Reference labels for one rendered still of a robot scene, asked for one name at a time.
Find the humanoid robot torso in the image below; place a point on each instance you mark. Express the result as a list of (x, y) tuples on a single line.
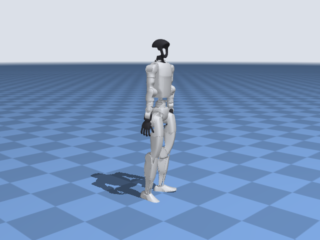
[(163, 82)]

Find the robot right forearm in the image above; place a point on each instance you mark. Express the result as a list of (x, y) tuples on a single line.
[(149, 103)]

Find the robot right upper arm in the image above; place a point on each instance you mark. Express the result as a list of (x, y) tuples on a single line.
[(151, 71)]

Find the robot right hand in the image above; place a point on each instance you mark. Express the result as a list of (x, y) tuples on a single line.
[(147, 126)]

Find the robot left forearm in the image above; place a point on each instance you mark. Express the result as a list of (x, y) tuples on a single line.
[(170, 101)]

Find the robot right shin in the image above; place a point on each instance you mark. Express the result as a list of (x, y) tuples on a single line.
[(150, 170)]

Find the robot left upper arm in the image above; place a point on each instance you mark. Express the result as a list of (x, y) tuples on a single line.
[(173, 89)]

